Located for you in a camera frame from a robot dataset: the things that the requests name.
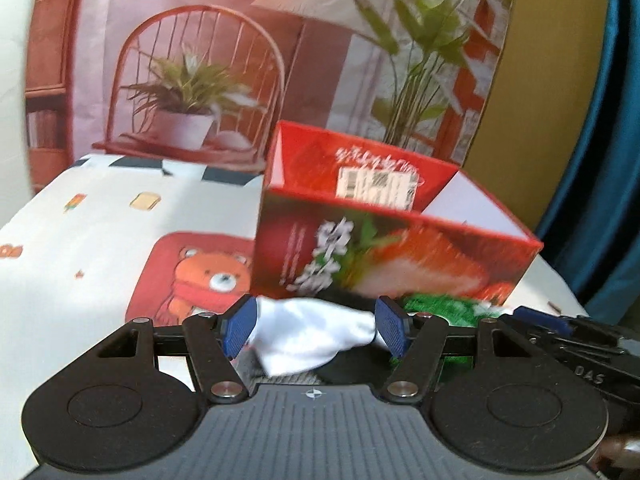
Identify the person's right hand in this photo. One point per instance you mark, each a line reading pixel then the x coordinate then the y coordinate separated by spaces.
pixel 620 452

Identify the printed cartoon tablecloth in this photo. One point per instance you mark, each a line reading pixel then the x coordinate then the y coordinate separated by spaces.
pixel 100 240

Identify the red cardboard box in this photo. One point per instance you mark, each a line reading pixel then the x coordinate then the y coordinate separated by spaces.
pixel 400 255

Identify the printed room scene backdrop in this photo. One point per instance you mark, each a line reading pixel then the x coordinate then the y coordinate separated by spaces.
pixel 300 50

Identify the green soft cloth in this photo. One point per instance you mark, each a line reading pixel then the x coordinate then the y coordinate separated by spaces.
pixel 442 310

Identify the blue curtain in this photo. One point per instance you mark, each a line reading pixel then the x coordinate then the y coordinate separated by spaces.
pixel 605 135

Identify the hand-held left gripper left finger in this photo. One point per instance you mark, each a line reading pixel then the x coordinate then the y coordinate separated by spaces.
pixel 239 327

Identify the white cloth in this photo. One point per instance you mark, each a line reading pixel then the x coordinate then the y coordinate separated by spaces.
pixel 305 330

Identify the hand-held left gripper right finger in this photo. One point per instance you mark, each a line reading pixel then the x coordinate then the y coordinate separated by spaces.
pixel 391 327

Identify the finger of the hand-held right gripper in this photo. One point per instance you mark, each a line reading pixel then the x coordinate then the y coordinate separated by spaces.
pixel 542 319
pixel 575 365

